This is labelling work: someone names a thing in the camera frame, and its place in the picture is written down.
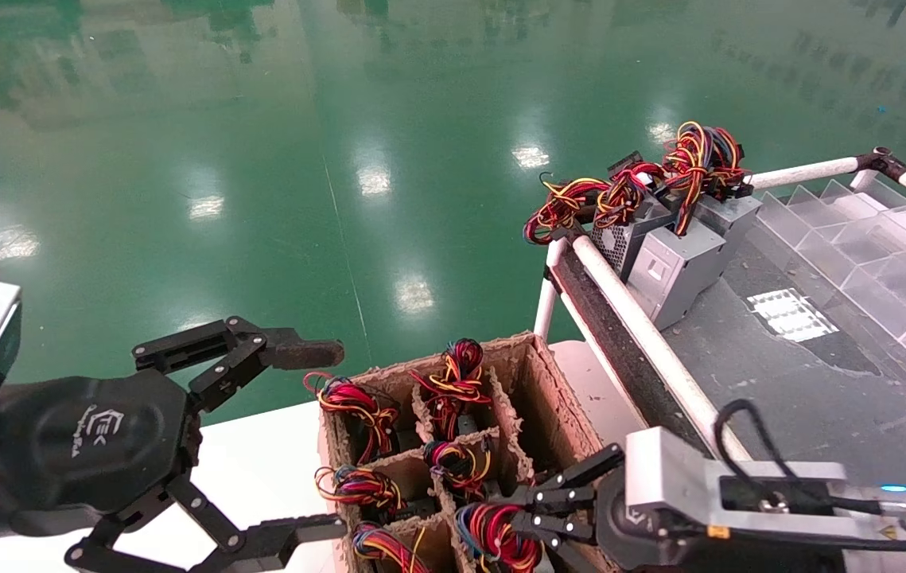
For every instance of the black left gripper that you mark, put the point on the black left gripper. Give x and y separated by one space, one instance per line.
95 438

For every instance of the long white frame pipe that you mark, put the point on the long white frame pipe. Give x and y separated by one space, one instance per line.
659 350

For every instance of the short white frame leg pipe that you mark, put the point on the short white frame leg pipe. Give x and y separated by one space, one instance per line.
546 306

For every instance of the black pipe joint clamp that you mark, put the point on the black pipe joint clamp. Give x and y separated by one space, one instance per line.
886 163
568 235

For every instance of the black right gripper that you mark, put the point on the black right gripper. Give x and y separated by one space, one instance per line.
627 545

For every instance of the brown cardboard divider box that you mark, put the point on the brown cardboard divider box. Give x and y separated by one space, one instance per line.
556 414

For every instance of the clear acrylic divider tray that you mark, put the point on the clear acrylic divider tray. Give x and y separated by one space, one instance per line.
882 270

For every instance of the large silver power supply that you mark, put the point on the large silver power supply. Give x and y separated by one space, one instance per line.
675 270

